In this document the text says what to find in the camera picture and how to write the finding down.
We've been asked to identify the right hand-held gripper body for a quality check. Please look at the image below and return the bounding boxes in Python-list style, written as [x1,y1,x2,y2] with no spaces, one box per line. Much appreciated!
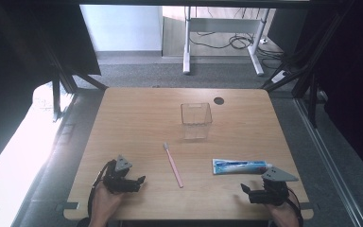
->
[249,166,300,207]

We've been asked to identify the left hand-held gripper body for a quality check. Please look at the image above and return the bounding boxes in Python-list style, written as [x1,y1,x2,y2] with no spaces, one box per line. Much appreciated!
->
[102,154,140,194]

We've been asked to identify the blue and white toothpaste tube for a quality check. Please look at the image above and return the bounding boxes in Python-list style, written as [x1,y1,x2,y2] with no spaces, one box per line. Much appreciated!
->
[212,158,273,175]

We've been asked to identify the pink toothbrush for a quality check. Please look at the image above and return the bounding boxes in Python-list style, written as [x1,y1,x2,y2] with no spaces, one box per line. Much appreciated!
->
[163,142,184,189]

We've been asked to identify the clear plastic container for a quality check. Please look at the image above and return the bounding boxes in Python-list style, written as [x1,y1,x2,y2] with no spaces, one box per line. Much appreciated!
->
[180,102,214,141]

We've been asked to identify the person's right hand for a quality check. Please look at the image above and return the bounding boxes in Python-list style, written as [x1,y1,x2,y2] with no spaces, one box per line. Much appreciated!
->
[264,191,301,227]

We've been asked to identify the person's left hand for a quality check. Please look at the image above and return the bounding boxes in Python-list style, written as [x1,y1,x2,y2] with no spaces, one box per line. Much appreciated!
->
[89,181,126,221]

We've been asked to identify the white power strip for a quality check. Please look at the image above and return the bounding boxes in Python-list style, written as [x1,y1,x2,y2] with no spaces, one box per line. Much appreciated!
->
[270,69,290,85]

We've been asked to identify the black metal stand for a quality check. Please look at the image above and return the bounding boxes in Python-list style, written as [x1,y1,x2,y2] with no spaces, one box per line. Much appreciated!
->
[260,0,358,129]
[39,37,109,123]

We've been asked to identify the dark curtain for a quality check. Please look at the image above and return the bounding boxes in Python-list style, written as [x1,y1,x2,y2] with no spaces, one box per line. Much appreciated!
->
[0,0,102,179]
[266,0,363,187]

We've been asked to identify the black overhead beam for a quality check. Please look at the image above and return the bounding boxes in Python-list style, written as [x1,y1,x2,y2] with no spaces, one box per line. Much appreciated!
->
[77,0,313,9]

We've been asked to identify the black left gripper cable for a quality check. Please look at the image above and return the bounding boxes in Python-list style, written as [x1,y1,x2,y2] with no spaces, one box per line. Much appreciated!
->
[87,159,117,220]

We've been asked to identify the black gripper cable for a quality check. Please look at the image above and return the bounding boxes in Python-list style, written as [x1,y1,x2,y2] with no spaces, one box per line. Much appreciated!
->
[285,186,304,227]
[87,159,117,220]

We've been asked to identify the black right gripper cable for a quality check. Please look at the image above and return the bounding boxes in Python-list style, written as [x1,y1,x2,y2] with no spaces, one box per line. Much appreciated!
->
[285,186,304,227]

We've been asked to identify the aluminium floor rail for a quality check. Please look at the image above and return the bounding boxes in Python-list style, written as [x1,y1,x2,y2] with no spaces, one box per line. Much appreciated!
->
[293,97,363,227]

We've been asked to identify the black floor cables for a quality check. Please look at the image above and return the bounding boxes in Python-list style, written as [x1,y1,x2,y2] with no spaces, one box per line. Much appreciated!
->
[188,8,285,70]

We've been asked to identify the white desk frame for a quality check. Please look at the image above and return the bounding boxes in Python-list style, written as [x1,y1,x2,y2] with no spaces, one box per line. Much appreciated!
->
[182,6,271,77]

